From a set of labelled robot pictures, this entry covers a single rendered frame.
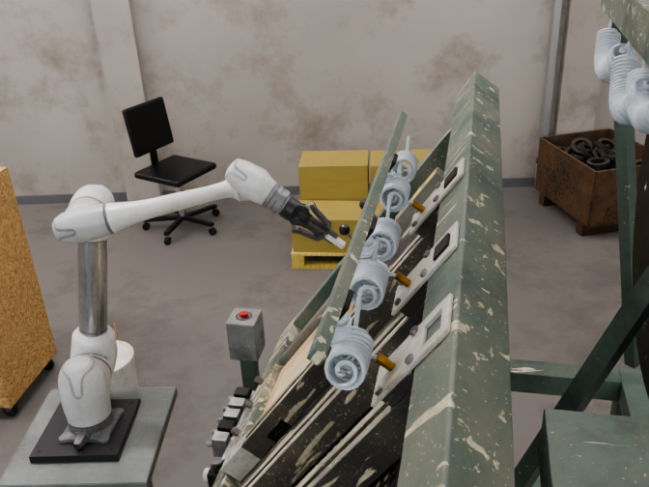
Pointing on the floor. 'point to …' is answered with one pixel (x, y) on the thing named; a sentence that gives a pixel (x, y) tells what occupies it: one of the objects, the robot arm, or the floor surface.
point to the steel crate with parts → (582, 178)
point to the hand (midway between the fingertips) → (335, 240)
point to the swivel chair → (144, 132)
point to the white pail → (125, 366)
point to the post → (249, 374)
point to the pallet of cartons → (335, 197)
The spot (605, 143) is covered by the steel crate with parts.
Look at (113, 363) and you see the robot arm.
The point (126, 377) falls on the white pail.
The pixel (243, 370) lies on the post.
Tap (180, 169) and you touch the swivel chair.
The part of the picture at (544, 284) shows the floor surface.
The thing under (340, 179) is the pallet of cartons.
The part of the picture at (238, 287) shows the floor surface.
